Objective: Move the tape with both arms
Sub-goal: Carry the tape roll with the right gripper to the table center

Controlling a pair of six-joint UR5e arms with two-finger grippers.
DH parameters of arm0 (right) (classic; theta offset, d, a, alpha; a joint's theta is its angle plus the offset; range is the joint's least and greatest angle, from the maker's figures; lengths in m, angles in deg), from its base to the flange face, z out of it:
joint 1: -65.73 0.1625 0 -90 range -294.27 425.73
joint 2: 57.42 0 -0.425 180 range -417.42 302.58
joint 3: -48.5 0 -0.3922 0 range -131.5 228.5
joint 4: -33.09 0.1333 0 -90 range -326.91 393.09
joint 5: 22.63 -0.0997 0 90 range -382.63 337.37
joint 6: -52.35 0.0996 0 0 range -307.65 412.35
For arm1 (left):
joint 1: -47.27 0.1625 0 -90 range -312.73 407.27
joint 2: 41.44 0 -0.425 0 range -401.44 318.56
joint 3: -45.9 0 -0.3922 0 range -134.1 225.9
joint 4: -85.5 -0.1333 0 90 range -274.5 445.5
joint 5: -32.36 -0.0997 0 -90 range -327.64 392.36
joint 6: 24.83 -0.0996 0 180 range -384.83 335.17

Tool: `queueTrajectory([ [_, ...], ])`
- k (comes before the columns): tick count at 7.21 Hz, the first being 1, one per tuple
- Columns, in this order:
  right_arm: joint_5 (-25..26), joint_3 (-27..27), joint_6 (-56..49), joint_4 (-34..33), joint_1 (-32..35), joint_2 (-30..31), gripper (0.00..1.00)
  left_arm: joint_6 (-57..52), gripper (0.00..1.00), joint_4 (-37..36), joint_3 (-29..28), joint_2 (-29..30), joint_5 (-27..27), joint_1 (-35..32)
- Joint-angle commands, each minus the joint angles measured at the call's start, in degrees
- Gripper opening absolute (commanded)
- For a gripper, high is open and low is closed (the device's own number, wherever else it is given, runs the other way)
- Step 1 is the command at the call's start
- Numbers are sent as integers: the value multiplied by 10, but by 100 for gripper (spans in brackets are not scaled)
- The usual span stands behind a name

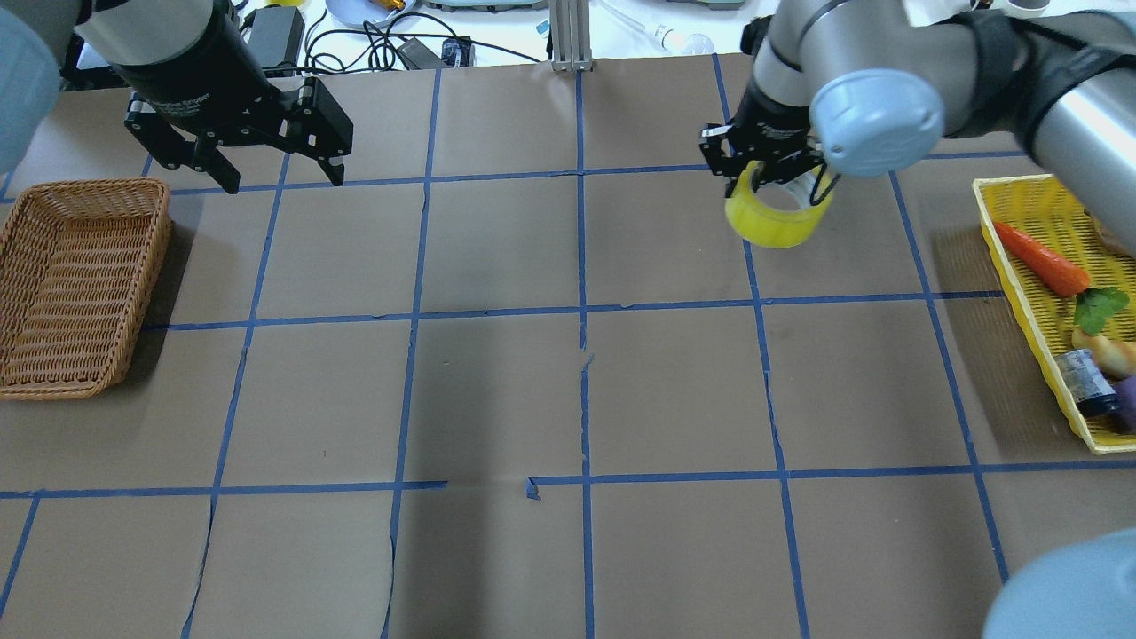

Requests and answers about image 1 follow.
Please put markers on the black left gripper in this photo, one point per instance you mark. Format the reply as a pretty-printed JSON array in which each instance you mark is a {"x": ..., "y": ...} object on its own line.
[{"x": 191, "y": 62}]

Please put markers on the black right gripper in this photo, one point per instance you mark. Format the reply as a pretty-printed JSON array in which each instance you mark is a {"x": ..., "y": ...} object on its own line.
[{"x": 774, "y": 117}]

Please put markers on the yellow tape roll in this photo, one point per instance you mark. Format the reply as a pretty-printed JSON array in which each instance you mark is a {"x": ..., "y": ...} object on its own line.
[{"x": 776, "y": 216}]

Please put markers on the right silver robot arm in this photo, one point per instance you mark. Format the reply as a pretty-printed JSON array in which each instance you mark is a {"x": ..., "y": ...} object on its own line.
[{"x": 854, "y": 89}]

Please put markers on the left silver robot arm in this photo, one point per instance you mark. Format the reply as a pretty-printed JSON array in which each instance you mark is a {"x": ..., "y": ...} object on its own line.
[{"x": 36, "y": 36}]

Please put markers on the black power adapter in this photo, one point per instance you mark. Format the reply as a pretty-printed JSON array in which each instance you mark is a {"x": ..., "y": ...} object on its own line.
[{"x": 274, "y": 34}]

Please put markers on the blue plate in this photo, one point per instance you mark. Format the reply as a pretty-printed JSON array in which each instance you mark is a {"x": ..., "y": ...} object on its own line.
[{"x": 355, "y": 14}]

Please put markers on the light bulb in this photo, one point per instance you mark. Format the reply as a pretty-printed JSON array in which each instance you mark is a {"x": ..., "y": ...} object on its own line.
[{"x": 667, "y": 39}]

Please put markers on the brown wicker basket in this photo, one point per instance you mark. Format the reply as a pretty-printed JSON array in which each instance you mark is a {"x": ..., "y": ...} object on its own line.
[{"x": 79, "y": 265}]

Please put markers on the yellow woven basket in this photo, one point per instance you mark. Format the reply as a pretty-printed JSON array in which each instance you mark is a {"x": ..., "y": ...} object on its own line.
[{"x": 1039, "y": 205}]

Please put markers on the orange toy carrot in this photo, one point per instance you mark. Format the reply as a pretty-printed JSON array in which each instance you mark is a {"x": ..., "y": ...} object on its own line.
[{"x": 1057, "y": 273}]

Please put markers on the green toy leaf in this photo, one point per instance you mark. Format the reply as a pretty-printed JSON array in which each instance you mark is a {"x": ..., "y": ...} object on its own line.
[{"x": 1094, "y": 307}]

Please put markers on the small dark jar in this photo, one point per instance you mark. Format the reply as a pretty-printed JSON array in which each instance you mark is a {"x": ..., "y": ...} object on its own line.
[{"x": 1093, "y": 395}]

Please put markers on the yellow toy croissant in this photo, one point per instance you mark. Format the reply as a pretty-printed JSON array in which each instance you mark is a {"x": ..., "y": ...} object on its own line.
[{"x": 1112, "y": 357}]

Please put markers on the purple block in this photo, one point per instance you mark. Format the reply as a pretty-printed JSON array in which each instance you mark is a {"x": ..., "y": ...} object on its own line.
[{"x": 1125, "y": 415}]

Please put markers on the aluminium frame post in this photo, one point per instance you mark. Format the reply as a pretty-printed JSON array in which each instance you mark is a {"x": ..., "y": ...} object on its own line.
[{"x": 570, "y": 36}]

